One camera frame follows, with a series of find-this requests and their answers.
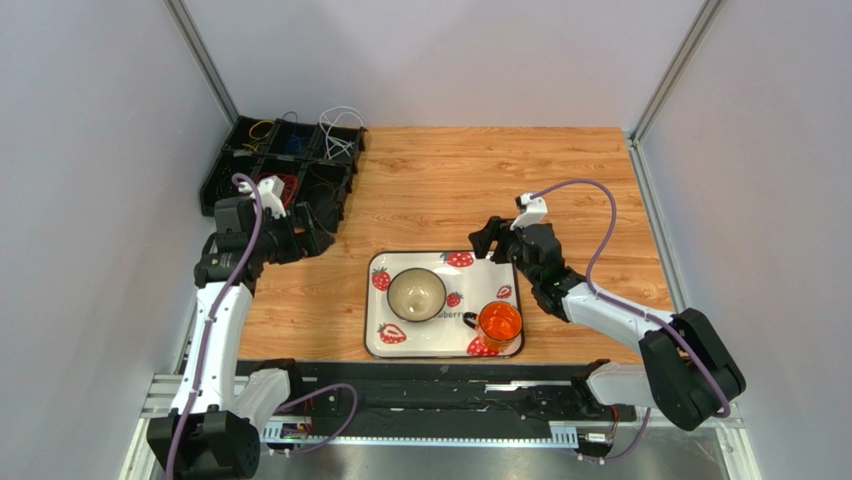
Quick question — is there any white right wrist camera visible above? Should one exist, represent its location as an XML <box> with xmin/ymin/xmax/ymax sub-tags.
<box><xmin>510</xmin><ymin>192</ymin><xmax>548</xmax><ymax>230</ymax></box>

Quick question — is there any black thin wire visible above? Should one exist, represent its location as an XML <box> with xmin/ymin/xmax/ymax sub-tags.
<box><xmin>309</xmin><ymin>179</ymin><xmax>347</xmax><ymax>224</ymax></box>

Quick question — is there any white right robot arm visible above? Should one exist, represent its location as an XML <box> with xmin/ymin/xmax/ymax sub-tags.
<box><xmin>468</xmin><ymin>216</ymin><xmax>747</xmax><ymax>431</ymax></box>

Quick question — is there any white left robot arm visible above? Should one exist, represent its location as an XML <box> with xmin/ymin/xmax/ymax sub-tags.
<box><xmin>146</xmin><ymin>196</ymin><xmax>334</xmax><ymax>479</ymax></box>

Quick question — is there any beige ceramic bowl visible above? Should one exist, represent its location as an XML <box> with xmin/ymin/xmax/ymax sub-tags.
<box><xmin>386</xmin><ymin>268</ymin><xmax>447</xmax><ymax>323</ymax></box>

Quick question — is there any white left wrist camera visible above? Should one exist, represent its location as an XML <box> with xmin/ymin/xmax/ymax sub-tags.
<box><xmin>237</xmin><ymin>176</ymin><xmax>287</xmax><ymax>219</ymax></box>

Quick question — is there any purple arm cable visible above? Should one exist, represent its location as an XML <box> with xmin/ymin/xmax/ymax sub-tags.
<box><xmin>162</xmin><ymin>172</ymin><xmax>361</xmax><ymax>480</ymax></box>
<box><xmin>529</xmin><ymin>178</ymin><xmax>732</xmax><ymax>465</ymax></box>

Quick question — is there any white wire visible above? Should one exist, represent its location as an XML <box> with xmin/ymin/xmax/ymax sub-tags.
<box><xmin>318</xmin><ymin>106</ymin><xmax>366</xmax><ymax>144</ymax></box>
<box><xmin>324</xmin><ymin>133</ymin><xmax>357</xmax><ymax>161</ymax></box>

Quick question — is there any orange translucent mug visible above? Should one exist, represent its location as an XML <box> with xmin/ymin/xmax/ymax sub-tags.
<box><xmin>462</xmin><ymin>301</ymin><xmax>523</xmax><ymax>356</ymax></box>

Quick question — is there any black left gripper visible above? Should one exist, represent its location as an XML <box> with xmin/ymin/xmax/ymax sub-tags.
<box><xmin>248</xmin><ymin>202</ymin><xmax>334</xmax><ymax>265</ymax></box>

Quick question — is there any black compartment storage bin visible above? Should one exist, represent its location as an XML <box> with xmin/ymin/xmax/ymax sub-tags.
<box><xmin>199</xmin><ymin>116</ymin><xmax>368</xmax><ymax>232</ymax></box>

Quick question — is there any red wire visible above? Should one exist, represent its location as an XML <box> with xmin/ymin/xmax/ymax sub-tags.
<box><xmin>256</xmin><ymin>172</ymin><xmax>299</xmax><ymax>209</ymax></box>

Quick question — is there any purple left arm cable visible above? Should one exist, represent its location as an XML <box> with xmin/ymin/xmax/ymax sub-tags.
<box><xmin>162</xmin><ymin>172</ymin><xmax>361</xmax><ymax>480</ymax></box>

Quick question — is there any aluminium frame rail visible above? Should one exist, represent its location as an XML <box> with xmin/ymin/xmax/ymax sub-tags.
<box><xmin>119</xmin><ymin>373</ymin><xmax>763</xmax><ymax>480</ymax></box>

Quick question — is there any strawberry print white tray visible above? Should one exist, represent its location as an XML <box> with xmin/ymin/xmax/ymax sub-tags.
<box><xmin>364</xmin><ymin>250</ymin><xmax>524</xmax><ymax>359</ymax></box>

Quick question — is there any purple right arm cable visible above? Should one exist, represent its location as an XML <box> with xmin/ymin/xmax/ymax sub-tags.
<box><xmin>529</xmin><ymin>178</ymin><xmax>732</xmax><ymax>465</ymax></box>

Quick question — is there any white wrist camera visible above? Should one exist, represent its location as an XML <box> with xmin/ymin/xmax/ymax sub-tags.
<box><xmin>237</xmin><ymin>176</ymin><xmax>287</xmax><ymax>219</ymax></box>
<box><xmin>510</xmin><ymin>192</ymin><xmax>548</xmax><ymax>230</ymax></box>

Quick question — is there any blue wire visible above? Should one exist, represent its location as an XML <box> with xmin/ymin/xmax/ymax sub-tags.
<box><xmin>279</xmin><ymin>111</ymin><xmax>314</xmax><ymax>158</ymax></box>

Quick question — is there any yellow wire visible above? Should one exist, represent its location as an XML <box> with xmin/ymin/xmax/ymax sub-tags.
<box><xmin>240</xmin><ymin>119</ymin><xmax>276</xmax><ymax>153</ymax></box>

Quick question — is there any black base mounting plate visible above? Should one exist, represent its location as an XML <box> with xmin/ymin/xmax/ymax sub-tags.
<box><xmin>236</xmin><ymin>359</ymin><xmax>638</xmax><ymax>441</ymax></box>

